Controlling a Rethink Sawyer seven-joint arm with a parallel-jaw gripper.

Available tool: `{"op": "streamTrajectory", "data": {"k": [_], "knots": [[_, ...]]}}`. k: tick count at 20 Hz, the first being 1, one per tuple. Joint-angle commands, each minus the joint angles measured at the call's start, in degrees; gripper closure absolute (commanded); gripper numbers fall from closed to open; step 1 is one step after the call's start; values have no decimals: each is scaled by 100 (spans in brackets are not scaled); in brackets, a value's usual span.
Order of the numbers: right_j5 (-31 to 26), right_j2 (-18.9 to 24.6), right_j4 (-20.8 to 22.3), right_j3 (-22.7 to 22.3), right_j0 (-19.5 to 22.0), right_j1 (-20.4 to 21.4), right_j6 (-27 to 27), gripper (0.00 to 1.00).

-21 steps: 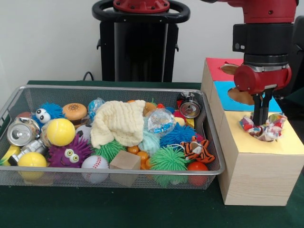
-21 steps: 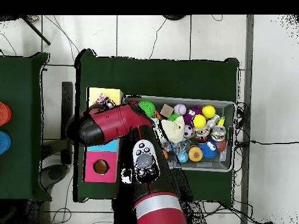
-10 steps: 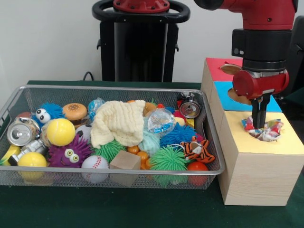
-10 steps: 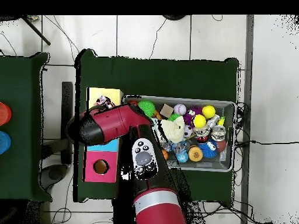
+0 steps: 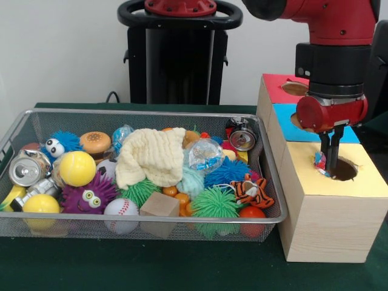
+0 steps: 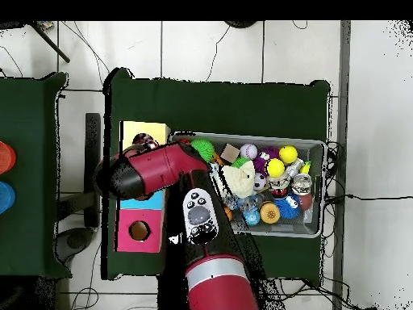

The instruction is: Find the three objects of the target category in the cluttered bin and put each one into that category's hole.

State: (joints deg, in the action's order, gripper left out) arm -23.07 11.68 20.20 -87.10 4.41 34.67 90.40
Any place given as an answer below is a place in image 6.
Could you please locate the wooden box with three holes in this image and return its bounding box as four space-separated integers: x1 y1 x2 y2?
114 119 171 253

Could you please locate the green spiky rubber ball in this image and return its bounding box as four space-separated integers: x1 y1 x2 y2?
190 138 215 162

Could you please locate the cream waffle cloth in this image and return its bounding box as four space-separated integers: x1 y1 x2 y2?
219 160 257 199

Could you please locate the white baseball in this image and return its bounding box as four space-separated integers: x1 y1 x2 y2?
239 143 259 161

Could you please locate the purple spiky monster toy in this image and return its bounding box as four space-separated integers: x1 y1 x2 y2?
252 147 280 174

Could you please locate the yellow tennis ball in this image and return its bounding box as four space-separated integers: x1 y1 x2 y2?
264 157 286 178

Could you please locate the plain yellow ball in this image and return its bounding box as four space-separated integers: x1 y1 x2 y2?
278 145 298 165

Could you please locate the crushed silver drink can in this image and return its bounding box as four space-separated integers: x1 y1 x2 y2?
290 173 313 195

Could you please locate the black round base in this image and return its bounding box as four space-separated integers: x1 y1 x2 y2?
224 20 258 29

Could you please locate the green cloth on side table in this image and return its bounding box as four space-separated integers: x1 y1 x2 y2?
0 71 73 279

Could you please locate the orange cup stack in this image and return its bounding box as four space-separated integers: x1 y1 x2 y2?
0 140 17 175

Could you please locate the black rod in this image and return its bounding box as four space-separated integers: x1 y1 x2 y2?
30 21 71 64

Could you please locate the blue cup stack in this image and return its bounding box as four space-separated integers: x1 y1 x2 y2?
0 181 16 215

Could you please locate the wire mesh bin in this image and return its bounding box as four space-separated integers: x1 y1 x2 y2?
167 131 327 239

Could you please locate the black power cable with plug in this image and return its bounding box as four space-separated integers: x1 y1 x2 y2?
325 192 413 205

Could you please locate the grey floor cable cover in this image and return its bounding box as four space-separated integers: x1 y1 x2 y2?
332 20 353 310

